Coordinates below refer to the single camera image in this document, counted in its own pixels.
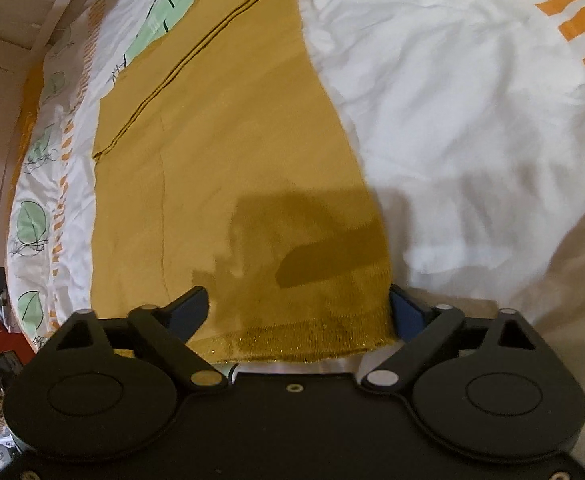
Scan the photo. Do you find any orange bed sheet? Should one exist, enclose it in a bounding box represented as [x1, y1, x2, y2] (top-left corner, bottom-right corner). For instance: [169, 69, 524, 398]
[7, 58, 44, 221]

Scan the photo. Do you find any mustard yellow knit sweater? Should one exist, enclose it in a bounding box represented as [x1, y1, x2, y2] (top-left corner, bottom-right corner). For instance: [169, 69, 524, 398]
[91, 0, 393, 361]

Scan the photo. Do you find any white leaf-print duvet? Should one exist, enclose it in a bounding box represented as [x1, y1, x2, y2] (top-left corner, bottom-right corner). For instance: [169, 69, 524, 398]
[4, 0, 585, 466]

